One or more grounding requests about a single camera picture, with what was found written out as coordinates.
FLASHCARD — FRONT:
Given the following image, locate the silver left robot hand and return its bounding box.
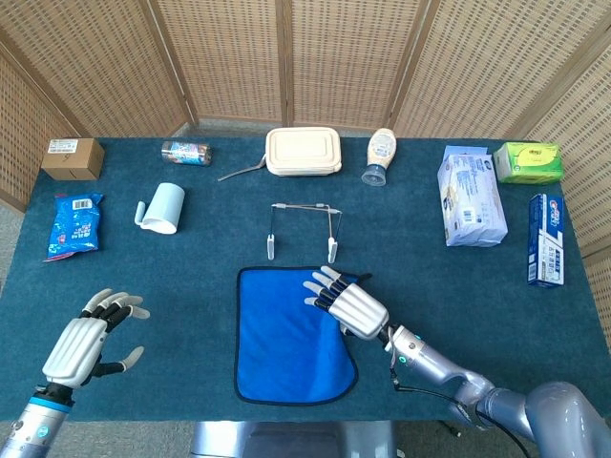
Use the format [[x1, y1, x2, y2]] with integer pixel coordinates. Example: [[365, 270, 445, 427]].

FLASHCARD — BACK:
[[41, 287, 151, 388]]

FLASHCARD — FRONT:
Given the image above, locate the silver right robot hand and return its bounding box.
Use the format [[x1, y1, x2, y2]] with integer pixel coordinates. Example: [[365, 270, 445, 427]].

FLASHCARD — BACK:
[[302, 265, 390, 342]]

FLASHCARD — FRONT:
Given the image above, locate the blue towel with black trim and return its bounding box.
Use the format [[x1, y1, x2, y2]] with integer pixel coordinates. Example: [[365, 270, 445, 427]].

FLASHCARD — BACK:
[[232, 265, 373, 406]]

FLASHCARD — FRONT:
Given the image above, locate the blue snack bag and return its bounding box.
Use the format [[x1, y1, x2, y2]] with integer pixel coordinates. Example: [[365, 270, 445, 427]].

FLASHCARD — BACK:
[[43, 192, 105, 262]]

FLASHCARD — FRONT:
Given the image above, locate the teal tablecloth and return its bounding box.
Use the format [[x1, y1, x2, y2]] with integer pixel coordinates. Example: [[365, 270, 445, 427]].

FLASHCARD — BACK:
[[0, 136, 611, 424]]

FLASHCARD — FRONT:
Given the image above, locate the grey robot torso base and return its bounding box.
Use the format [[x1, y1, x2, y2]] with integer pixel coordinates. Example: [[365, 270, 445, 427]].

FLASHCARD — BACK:
[[190, 420, 397, 458]]

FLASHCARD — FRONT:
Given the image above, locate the lavender white paper pack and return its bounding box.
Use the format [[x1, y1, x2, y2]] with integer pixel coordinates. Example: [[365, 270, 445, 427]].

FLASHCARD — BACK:
[[436, 145, 509, 248]]

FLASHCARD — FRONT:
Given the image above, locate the pale blue plastic cup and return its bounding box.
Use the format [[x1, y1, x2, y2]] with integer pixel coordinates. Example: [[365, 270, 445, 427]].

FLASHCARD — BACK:
[[133, 182, 186, 236]]

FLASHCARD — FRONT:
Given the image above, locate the cream squeeze sauce bottle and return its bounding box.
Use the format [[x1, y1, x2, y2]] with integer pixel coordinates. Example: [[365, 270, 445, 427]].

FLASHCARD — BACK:
[[360, 127, 397, 188]]

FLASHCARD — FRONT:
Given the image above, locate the cream lidded lunch box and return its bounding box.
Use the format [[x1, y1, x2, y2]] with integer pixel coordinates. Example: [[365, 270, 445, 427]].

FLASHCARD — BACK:
[[264, 127, 344, 178]]

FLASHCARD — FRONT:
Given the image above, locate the grey slim utensil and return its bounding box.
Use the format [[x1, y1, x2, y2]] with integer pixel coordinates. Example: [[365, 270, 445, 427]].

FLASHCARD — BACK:
[[217, 153, 268, 183]]

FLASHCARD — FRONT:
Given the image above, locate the brown cardboard box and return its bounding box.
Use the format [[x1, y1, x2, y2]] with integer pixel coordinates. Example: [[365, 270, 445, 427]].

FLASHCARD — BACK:
[[40, 137, 106, 182]]

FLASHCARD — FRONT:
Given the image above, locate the blue white toothpaste box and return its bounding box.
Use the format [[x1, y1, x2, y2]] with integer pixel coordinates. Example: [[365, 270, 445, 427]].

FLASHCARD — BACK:
[[527, 193, 566, 288]]

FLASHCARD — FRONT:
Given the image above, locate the green tissue box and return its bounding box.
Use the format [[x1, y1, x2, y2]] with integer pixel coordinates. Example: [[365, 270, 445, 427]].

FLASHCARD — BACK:
[[492, 141, 565, 186]]

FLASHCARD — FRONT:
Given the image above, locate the clear jar with blue label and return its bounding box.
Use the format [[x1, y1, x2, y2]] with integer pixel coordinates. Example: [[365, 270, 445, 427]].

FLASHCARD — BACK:
[[160, 140, 214, 168]]

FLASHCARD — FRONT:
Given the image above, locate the woven wicker folding screen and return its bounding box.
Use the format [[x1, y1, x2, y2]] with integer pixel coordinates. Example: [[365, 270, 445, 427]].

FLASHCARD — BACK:
[[0, 0, 611, 335]]

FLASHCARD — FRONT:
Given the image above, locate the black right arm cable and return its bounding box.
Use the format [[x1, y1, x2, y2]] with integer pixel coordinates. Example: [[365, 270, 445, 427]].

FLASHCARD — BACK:
[[389, 328, 532, 458]]

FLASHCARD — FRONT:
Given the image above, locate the metal drying rack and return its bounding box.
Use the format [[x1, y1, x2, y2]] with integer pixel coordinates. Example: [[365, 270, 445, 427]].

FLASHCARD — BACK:
[[264, 201, 344, 264]]

